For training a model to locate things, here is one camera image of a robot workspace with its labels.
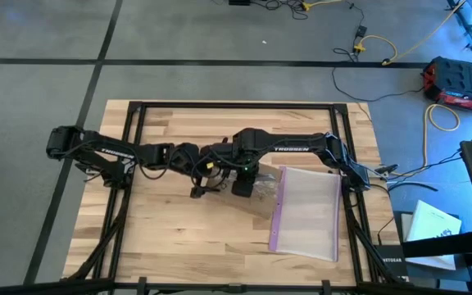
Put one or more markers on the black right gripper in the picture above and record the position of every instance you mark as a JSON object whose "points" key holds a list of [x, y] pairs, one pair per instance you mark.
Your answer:
{"points": [[244, 186]]}

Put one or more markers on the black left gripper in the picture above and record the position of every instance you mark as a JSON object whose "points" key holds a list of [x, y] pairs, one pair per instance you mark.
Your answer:
{"points": [[213, 157]]}

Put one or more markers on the grey box cutter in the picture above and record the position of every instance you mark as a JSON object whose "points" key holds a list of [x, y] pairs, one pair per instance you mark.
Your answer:
{"points": [[266, 178]]}

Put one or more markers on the purple-edged mesh zip pouch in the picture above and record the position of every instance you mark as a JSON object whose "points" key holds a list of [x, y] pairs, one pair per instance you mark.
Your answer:
{"points": [[309, 213]]}

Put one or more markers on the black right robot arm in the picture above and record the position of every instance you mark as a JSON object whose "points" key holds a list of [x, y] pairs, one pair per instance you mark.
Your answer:
{"points": [[297, 145]]}

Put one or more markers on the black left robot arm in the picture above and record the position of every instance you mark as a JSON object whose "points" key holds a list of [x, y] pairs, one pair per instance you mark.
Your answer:
{"points": [[109, 149]]}

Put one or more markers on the black power box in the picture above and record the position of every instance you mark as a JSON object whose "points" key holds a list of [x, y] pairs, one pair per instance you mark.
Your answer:
{"points": [[239, 2]]}

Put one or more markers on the black Netgear device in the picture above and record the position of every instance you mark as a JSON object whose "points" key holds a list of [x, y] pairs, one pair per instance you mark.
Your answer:
{"points": [[391, 260]]}

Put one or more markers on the white box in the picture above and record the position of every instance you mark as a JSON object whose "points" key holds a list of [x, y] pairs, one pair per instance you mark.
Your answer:
{"points": [[432, 229]]}

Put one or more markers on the black power adapter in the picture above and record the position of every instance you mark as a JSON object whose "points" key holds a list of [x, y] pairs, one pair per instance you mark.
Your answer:
{"points": [[361, 30]]}

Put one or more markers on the red black tool case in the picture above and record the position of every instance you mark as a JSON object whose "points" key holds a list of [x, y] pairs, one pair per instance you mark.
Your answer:
{"points": [[461, 80]]}

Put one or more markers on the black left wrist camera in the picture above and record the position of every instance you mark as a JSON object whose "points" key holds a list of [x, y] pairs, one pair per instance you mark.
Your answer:
{"points": [[203, 192]]}

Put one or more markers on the black table frame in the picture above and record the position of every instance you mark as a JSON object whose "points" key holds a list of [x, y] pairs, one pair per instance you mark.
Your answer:
{"points": [[236, 105]]}

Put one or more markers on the black frame crossbar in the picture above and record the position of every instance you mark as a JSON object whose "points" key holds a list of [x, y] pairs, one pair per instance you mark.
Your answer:
{"points": [[55, 287]]}

